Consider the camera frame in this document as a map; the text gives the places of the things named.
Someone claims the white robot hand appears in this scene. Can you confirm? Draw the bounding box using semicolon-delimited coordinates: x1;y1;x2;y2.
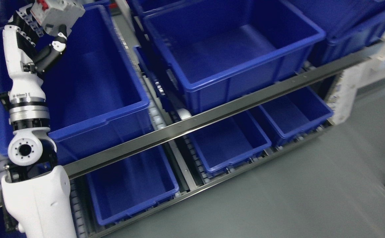
2;3;67;99

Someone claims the grey red circuit breaker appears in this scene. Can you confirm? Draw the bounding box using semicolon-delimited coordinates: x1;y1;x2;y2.
30;0;85;37

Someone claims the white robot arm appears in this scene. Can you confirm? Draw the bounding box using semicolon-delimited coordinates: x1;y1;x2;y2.
0;0;85;238

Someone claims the large blue bin left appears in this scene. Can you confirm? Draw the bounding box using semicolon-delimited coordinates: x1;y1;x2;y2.
0;3;154;166

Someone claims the large blue bin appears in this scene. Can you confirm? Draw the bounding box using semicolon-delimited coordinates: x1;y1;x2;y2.
0;3;154;166
142;0;326;114

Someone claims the lower blue bin left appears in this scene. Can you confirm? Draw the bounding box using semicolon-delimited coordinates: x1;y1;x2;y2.
87;146;179;226

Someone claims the large blue bin centre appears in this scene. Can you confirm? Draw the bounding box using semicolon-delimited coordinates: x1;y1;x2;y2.
142;0;326;114

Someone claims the lower blue bin middle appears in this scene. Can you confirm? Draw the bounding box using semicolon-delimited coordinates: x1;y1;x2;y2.
188;110;272;177

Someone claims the lower blue bin right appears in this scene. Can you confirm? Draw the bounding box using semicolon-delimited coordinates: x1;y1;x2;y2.
250;87;333;147

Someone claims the blue bin top right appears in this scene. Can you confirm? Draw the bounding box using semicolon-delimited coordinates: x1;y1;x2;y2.
291;0;385;66

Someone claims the grey metal shelf rail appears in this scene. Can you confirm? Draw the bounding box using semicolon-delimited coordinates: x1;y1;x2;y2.
0;39;385;215

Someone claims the white shelf end bracket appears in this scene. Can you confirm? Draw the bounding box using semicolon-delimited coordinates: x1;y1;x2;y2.
324;55;385;125

